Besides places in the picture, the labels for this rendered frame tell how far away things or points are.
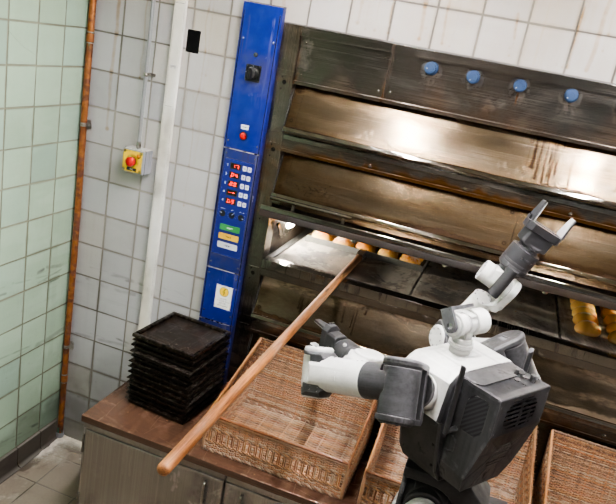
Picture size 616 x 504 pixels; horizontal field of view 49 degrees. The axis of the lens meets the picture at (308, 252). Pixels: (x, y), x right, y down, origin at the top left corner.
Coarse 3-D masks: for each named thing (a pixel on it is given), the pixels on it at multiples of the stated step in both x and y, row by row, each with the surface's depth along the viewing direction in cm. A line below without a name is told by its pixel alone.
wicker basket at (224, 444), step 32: (256, 352) 281; (288, 352) 279; (256, 384) 283; (288, 384) 279; (224, 416) 263; (256, 416) 274; (288, 416) 278; (320, 416) 275; (352, 416) 272; (224, 448) 245; (256, 448) 241; (288, 448) 236; (320, 448) 260; (352, 448) 264; (288, 480) 240; (320, 480) 236
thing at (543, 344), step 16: (288, 272) 274; (304, 272) 272; (320, 272) 274; (336, 288) 270; (352, 288) 267; (368, 288) 266; (400, 304) 263; (416, 304) 261; (432, 304) 262; (496, 320) 258; (528, 336) 250; (544, 336) 251; (560, 352) 248; (576, 352) 246; (592, 352) 245; (608, 352) 247
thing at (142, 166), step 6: (126, 150) 276; (132, 150) 275; (138, 150) 275; (144, 150) 276; (150, 150) 279; (126, 156) 276; (132, 156) 276; (144, 156) 275; (150, 156) 279; (138, 162) 275; (144, 162) 276; (150, 162) 280; (126, 168) 278; (132, 168) 277; (138, 168) 276; (144, 168) 277; (150, 168) 282; (138, 174) 277; (144, 174) 279
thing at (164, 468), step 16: (320, 304) 238; (304, 320) 221; (288, 336) 207; (272, 352) 195; (256, 368) 184; (240, 384) 174; (224, 400) 166; (208, 416) 158; (192, 432) 151; (176, 448) 145; (160, 464) 139; (176, 464) 142
